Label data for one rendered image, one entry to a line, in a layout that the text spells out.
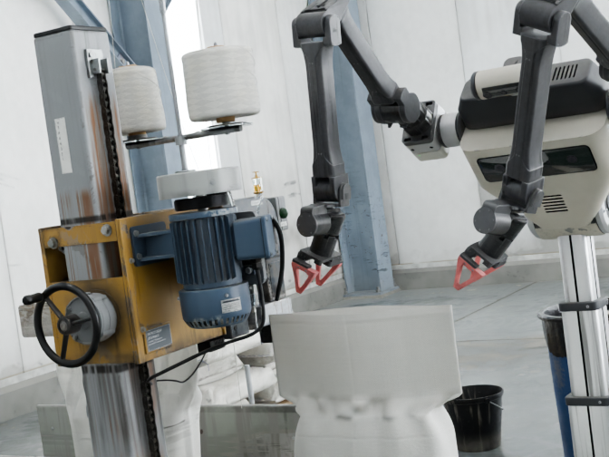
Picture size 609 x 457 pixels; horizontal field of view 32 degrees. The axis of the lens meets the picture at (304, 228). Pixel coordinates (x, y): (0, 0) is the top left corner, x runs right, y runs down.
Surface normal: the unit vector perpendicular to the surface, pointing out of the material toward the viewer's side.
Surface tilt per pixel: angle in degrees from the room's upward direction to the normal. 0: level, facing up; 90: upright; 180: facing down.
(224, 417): 90
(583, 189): 130
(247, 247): 90
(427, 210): 90
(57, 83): 90
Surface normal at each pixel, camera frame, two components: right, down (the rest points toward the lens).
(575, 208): -0.33, 0.73
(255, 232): -0.11, 0.07
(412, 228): -0.50, 0.11
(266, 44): 0.85, -0.09
